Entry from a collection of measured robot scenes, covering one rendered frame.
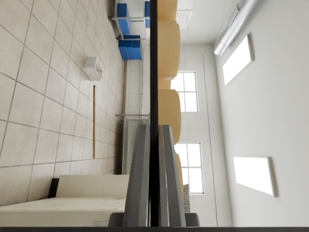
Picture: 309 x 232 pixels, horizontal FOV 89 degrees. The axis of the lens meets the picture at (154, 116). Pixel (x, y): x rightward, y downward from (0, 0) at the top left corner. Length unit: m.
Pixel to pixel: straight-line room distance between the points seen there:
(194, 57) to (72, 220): 5.37
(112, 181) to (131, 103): 3.54
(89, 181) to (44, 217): 0.71
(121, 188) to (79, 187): 0.39
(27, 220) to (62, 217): 0.17
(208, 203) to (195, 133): 1.88
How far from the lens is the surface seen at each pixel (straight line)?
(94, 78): 2.65
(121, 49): 4.92
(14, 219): 1.18
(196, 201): 4.94
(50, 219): 1.08
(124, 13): 4.24
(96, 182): 1.71
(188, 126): 4.82
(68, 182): 1.81
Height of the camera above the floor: 1.00
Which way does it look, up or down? level
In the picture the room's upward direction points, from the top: 90 degrees clockwise
